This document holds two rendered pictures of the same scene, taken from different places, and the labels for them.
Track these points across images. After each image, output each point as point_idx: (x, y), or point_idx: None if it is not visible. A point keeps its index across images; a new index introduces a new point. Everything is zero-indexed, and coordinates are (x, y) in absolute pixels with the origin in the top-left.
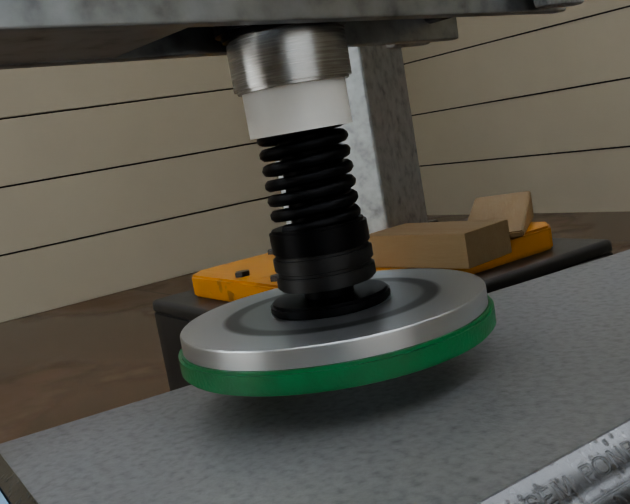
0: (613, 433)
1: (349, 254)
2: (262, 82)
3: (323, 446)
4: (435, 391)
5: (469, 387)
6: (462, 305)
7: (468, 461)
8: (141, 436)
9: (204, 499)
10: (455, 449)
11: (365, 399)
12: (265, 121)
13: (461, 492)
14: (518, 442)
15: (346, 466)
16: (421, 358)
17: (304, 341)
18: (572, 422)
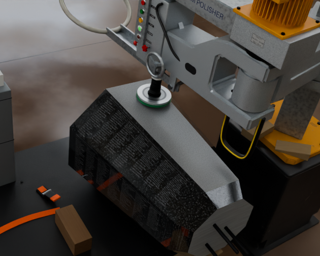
0: (127, 111)
1: (150, 89)
2: None
3: (134, 97)
4: (144, 105)
5: (144, 107)
6: (142, 99)
7: (126, 103)
8: None
9: (127, 90)
10: (128, 103)
11: None
12: None
13: (120, 101)
14: (128, 106)
15: (129, 97)
16: (137, 98)
17: (139, 90)
18: (130, 109)
